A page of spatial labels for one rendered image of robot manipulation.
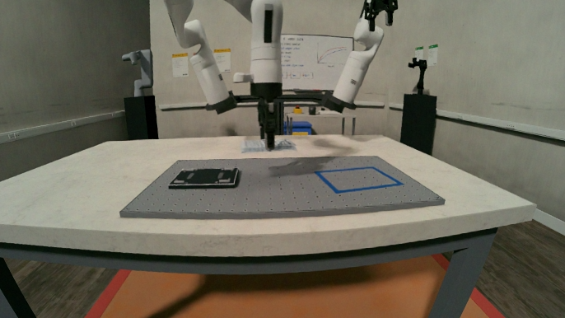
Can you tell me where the blue tape outline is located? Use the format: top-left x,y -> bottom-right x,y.
314,166 -> 404,194

